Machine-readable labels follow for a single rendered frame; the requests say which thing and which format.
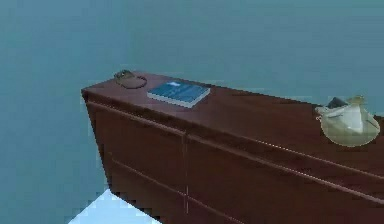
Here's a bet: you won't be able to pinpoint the dark ring-shaped keychain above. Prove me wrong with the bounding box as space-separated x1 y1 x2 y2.
113 69 148 90

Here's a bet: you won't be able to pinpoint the blue book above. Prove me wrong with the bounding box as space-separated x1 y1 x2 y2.
146 79 212 109

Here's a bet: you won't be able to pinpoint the small black and white items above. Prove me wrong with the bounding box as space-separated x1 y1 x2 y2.
320 96 364 132

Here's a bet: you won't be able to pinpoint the pale green glass bowl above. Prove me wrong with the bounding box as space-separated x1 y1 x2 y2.
314 95 381 148

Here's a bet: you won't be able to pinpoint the dark red wooden dresser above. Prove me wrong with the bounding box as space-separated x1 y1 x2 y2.
80 70 384 224

